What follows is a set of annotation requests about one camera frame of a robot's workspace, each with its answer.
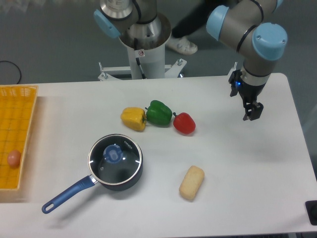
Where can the green bell pepper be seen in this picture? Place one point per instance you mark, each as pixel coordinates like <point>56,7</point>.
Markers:
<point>158,113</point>

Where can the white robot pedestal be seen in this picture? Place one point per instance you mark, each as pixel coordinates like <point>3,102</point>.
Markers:
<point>145,44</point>

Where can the glass pot lid blue knob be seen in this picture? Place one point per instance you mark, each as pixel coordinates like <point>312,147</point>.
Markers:
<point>116,161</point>

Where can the yellow bell pepper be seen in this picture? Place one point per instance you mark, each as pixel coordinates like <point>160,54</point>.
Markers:
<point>134,118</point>

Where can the beige bread loaf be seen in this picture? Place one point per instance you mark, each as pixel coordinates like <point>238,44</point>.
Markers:
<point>191,183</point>

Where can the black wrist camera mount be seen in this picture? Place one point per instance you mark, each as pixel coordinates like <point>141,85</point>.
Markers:
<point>235,82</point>

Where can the black device at table edge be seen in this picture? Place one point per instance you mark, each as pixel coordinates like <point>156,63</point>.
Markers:
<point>311,207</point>

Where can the brown egg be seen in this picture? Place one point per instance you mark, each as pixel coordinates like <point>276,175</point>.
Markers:
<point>14,158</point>

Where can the white patterned shoe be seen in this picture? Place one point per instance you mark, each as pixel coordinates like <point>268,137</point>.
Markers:
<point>182,46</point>

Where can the yellow plastic basket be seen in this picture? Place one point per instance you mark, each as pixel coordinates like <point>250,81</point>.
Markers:
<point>17,105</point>

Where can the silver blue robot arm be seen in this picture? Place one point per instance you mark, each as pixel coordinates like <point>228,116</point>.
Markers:
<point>242,28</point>

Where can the person's leg dark trousers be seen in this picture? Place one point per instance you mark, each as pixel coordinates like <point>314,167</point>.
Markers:
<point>198,17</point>

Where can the dark blue saucepan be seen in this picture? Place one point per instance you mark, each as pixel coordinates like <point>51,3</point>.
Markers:
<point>79,186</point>

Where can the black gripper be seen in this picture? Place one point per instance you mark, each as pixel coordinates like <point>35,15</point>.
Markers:
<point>249,94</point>

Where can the red bell pepper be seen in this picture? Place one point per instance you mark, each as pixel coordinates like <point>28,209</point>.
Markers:
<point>184,123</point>

